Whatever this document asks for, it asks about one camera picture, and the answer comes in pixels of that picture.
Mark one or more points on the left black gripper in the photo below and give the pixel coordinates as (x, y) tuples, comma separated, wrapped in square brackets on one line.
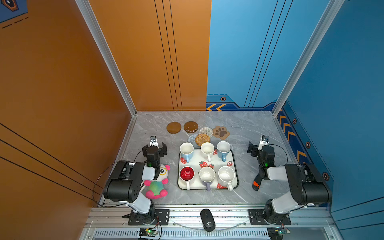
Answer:
[(154, 149)]

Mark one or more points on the matte brown round coaster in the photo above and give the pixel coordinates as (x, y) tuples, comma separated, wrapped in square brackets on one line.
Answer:
[(174, 127)]

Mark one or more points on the light blue mug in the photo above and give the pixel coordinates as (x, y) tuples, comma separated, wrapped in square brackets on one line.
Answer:
[(187, 151)]

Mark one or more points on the brown paw print coaster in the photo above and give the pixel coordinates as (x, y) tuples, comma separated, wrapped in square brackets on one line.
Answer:
[(221, 132)]

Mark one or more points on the grey woven round coaster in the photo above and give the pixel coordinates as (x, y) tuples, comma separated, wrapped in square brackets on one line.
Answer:
[(192, 140)]

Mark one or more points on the glossy brown round coaster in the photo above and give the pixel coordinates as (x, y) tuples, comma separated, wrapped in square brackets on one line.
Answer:
[(191, 127)]

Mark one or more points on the tan rattan round coaster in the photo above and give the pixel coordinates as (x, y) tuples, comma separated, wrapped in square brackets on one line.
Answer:
[(200, 139)]

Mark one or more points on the white woven round coaster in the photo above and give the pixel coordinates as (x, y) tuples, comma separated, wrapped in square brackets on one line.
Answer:
[(207, 131)]

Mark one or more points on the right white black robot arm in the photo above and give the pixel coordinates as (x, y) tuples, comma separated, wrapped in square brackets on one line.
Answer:
[(307, 186)]

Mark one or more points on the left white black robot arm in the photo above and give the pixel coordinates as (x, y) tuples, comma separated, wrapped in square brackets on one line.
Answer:
[(138, 184)]

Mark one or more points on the black orange utility knife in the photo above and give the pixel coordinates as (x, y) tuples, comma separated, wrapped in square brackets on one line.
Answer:
[(257, 182)]

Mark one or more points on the white mug front right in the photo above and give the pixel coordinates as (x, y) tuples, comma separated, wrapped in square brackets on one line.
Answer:
[(226, 176)]

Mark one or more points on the white mug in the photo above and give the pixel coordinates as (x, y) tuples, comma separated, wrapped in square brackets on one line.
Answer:
[(207, 151), (226, 176)]

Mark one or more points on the pink panda plush toy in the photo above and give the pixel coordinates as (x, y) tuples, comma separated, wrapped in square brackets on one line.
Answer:
[(156, 188)]

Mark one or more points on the red inside mug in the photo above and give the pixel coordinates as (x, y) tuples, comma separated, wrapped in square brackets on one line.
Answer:
[(187, 175)]

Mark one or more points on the white mug back middle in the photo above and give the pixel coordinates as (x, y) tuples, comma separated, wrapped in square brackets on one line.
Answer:
[(207, 151)]

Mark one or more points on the white strawberry tray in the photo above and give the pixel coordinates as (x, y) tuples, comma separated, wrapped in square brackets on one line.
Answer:
[(197, 162)]

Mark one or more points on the purple mug front middle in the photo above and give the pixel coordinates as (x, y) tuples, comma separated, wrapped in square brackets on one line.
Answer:
[(207, 176)]

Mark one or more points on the left green circuit board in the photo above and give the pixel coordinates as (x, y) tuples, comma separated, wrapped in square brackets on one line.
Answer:
[(148, 234)]

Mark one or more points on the green circuit board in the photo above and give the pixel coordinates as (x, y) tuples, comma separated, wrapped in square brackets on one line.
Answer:
[(148, 234), (277, 233)]

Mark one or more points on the black computer mouse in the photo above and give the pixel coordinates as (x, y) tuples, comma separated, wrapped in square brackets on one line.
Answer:
[(208, 220)]

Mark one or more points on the right green circuit board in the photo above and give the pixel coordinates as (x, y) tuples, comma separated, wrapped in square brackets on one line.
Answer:
[(277, 233)]

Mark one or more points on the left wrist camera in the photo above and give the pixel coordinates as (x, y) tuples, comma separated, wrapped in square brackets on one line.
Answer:
[(153, 141)]

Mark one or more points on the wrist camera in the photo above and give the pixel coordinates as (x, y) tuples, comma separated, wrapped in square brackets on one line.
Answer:
[(264, 141), (153, 141)]

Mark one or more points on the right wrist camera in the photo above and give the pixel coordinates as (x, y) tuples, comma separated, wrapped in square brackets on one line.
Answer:
[(264, 141)]

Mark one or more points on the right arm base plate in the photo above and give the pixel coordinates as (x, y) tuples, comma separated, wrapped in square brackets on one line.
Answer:
[(262, 217)]

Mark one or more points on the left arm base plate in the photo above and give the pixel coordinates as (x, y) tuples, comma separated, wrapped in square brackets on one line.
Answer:
[(154, 217)]

